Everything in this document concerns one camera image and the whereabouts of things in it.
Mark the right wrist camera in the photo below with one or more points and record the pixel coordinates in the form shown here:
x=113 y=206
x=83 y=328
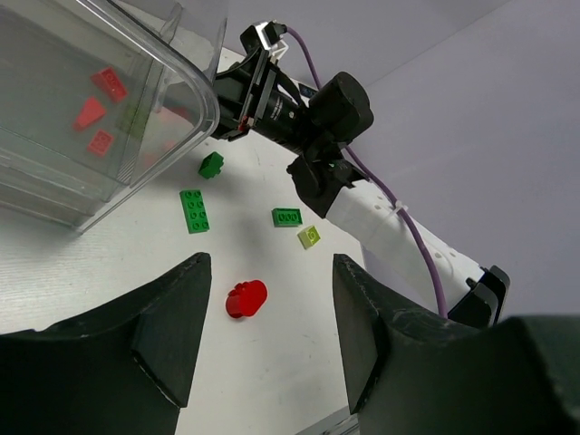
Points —
x=267 y=36

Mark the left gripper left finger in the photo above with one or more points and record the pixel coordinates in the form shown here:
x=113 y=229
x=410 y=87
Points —
x=125 y=367

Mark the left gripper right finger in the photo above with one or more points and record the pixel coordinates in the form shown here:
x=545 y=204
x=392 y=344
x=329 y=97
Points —
x=410 y=371

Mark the right blue table label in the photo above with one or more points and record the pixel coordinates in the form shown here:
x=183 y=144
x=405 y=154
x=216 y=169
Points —
x=306 y=91

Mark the red rounded brick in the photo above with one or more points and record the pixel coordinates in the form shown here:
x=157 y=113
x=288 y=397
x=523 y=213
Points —
x=245 y=299

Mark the green flat long brick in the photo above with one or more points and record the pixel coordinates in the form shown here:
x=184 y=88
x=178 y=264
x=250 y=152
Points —
x=287 y=217

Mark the red sloped brick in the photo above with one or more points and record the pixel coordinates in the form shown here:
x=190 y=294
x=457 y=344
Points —
x=91 y=112

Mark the clear plastic drawer cover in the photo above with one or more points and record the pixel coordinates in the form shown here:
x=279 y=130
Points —
x=187 y=38

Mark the small red square brick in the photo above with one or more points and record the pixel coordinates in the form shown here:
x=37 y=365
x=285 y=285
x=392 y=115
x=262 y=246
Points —
x=100 y=143

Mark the small green cube brick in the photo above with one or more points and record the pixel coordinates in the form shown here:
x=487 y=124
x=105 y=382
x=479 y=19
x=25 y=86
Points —
x=211 y=165

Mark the lime small brick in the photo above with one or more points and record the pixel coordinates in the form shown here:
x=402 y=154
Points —
x=308 y=237

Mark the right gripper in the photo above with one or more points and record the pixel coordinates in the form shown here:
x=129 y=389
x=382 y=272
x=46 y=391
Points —
x=279 y=115

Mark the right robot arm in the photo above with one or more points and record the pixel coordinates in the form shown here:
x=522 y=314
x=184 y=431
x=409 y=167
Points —
x=335 y=183

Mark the red small brick front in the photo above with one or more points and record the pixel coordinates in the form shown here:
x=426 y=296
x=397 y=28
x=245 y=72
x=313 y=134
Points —
x=109 y=82

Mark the dark green long brick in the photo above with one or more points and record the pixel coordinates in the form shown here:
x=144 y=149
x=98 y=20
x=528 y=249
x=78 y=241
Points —
x=194 y=210

